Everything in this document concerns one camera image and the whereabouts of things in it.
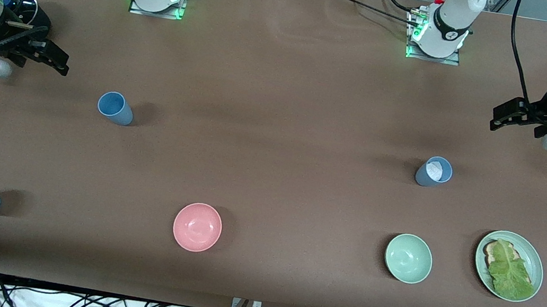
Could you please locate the green lettuce leaf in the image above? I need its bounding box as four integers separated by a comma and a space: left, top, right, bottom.
484, 238, 543, 304

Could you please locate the pink bowl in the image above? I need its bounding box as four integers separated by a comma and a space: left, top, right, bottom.
170, 199, 225, 256

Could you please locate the toasted bread slice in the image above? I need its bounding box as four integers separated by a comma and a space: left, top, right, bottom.
480, 239, 539, 290

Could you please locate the mint green plate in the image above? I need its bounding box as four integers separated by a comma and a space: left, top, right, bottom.
470, 227, 547, 306

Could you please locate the black base cable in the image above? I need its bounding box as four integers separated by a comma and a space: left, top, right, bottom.
332, 0, 420, 27
377, 0, 427, 16

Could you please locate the grey-blue plastic cup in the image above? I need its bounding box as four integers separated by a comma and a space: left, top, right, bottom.
413, 153, 455, 191

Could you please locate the bright blue plastic cup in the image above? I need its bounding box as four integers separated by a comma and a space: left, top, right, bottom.
95, 90, 137, 128

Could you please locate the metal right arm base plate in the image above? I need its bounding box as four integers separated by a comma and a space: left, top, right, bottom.
128, 0, 189, 21

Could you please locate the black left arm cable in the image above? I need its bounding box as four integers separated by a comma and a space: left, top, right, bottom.
498, 0, 547, 112

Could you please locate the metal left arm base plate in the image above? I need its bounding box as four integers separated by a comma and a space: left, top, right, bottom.
405, 43, 462, 67

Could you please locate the mint green bowl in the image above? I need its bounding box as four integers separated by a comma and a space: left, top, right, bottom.
381, 231, 437, 287

